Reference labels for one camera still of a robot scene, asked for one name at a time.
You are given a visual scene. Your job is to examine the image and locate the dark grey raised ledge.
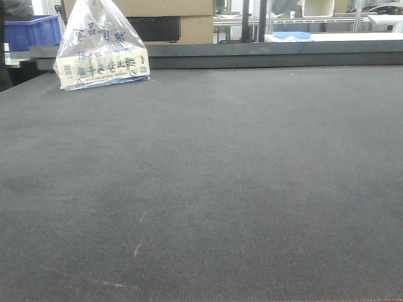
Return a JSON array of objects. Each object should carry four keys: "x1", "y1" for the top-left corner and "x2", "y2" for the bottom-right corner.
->
[{"x1": 28, "y1": 40, "x2": 403, "y2": 70}]

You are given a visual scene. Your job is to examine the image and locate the lower cardboard box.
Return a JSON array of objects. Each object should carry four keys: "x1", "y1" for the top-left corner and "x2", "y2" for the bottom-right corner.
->
[{"x1": 127, "y1": 16, "x2": 213, "y2": 45}]

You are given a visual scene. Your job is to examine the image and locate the blue plastic bin on left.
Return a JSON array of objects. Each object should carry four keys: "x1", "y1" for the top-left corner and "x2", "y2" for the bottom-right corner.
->
[{"x1": 4, "y1": 14, "x2": 62, "y2": 52}]

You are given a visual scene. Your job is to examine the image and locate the upper cardboard box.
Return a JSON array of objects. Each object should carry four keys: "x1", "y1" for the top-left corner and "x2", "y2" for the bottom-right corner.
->
[{"x1": 62, "y1": 0, "x2": 215, "y2": 18}]

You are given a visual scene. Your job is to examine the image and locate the blue cloth on table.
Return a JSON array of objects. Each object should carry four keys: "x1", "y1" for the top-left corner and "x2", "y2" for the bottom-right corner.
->
[{"x1": 273, "y1": 31, "x2": 312, "y2": 42}]

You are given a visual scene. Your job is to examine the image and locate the clear printed plastic bag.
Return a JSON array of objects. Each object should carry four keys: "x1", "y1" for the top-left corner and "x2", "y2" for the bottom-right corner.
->
[{"x1": 54, "y1": 1, "x2": 150, "y2": 91}]

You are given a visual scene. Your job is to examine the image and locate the black vertical poles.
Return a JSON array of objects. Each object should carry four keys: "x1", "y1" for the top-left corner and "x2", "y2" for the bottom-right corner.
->
[{"x1": 241, "y1": 0, "x2": 268, "y2": 43}]

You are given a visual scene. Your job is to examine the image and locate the white table in background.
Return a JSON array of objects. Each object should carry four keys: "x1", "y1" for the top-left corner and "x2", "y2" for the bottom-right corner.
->
[{"x1": 264, "y1": 32, "x2": 402, "y2": 42}]

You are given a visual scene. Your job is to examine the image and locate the white plastic tub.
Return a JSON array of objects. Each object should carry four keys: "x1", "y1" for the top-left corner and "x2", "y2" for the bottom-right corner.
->
[{"x1": 302, "y1": 0, "x2": 335, "y2": 18}]

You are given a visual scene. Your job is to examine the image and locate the cardboard box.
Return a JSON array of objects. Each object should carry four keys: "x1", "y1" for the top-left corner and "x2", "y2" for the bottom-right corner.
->
[
  {"x1": 127, "y1": 16, "x2": 213, "y2": 45},
  {"x1": 62, "y1": 0, "x2": 215, "y2": 18}
]

